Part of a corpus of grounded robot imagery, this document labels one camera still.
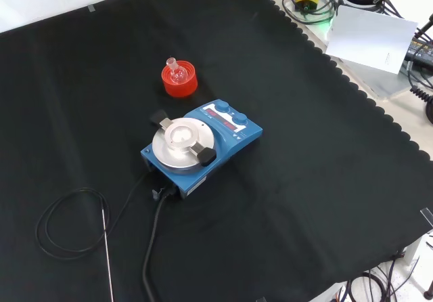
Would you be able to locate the clear glass round-bottom flask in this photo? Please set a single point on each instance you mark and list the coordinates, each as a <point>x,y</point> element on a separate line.
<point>176,73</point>

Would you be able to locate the orange ribbed flask stand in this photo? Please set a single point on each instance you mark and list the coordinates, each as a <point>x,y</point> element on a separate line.
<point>179,80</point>

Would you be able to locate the blue heater with steel plate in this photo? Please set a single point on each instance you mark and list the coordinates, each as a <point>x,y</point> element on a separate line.
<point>203,143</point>

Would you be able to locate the black scalloped bench cloth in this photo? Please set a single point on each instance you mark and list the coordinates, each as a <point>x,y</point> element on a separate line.
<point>304,180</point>

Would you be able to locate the thin steel temperature probe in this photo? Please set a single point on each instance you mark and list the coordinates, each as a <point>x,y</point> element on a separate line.
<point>107,248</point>

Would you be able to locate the grey tape strip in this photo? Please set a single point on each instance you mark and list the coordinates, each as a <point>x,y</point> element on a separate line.
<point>91,8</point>

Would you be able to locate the pale white board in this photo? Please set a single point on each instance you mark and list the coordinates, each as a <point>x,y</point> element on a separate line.
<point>368,39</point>

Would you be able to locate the black power adapter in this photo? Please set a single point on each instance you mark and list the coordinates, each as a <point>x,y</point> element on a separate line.
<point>421,49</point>

